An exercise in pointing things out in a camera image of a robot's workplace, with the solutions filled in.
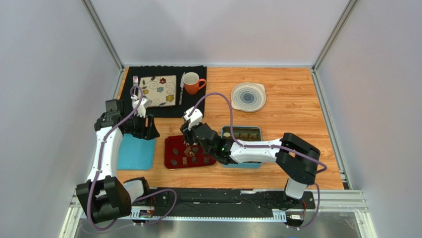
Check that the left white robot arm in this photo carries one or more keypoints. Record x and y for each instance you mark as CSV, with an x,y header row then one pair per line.
x,y
103,197

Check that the round blue-white plate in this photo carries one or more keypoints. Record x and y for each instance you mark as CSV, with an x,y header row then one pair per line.
x,y
248,97

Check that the silver fork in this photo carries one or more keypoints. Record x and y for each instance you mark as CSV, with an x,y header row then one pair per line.
x,y
134,90

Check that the red chocolate tray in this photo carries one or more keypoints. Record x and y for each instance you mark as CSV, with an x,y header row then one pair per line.
x,y
179,143

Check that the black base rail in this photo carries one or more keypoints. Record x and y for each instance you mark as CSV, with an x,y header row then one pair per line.
x,y
218,204

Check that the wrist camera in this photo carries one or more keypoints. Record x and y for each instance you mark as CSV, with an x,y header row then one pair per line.
x,y
140,105
193,117

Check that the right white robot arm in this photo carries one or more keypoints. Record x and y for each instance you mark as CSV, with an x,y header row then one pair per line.
x,y
296,157

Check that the silver knife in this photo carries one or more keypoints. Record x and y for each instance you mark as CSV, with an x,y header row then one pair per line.
x,y
181,89

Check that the milk chocolate bar upper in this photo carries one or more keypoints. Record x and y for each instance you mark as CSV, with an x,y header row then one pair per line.
x,y
190,151

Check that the black placemat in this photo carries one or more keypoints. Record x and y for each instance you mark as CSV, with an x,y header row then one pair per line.
x,y
176,111

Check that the blue tin lid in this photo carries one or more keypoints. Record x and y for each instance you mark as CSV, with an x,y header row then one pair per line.
x,y
136,154

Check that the floral square plate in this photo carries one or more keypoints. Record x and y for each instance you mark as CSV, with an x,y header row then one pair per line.
x,y
161,90

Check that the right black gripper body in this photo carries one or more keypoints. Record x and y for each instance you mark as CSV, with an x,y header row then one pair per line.
x,y
190,136

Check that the orange mug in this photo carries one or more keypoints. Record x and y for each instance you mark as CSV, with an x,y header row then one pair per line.
x,y
193,83

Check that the blue tin box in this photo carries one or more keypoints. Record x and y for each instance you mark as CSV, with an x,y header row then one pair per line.
x,y
245,133

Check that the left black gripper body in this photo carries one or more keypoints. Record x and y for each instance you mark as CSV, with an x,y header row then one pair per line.
x,y
135,126

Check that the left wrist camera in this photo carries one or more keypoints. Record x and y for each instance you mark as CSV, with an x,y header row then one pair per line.
x,y
140,105

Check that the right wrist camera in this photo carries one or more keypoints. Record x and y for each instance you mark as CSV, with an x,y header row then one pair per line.
x,y
193,117

